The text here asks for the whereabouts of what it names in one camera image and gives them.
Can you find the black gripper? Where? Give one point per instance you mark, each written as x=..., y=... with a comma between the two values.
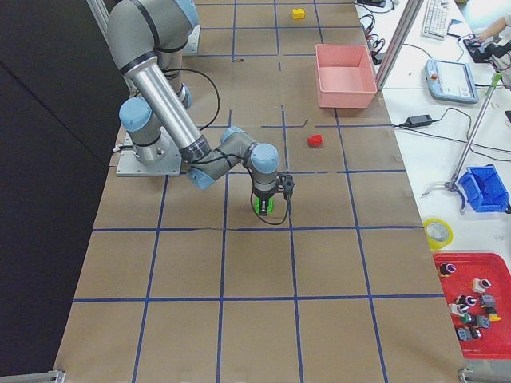
x=265, y=196

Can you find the green toy block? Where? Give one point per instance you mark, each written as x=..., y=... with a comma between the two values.
x=271, y=205

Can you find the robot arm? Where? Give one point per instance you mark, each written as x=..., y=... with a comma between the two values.
x=137, y=32

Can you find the pink plastic box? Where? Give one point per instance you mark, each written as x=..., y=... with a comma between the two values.
x=345, y=77

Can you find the person hand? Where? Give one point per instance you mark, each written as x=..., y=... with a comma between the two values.
x=494, y=28

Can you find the red toy block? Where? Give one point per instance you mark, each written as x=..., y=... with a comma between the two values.
x=315, y=141

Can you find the black laptop adapter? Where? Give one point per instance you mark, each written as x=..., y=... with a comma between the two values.
x=418, y=121

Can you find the yellow tape roll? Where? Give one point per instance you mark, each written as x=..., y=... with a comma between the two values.
x=439, y=234

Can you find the reacher grabber tool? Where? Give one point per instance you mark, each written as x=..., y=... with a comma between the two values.
x=452, y=184

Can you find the yellow toy block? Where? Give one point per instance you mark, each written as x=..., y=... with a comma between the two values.
x=298, y=13

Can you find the blue storage bin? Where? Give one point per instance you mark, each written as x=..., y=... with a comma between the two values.
x=484, y=189

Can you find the teach pendant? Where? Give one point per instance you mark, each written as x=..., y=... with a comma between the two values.
x=451, y=81

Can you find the red parts tray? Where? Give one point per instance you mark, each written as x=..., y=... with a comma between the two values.
x=477, y=291

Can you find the white keyboard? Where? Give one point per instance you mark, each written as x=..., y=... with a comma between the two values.
x=435, y=20

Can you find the aluminium frame post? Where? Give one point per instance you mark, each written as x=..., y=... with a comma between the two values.
x=405, y=23

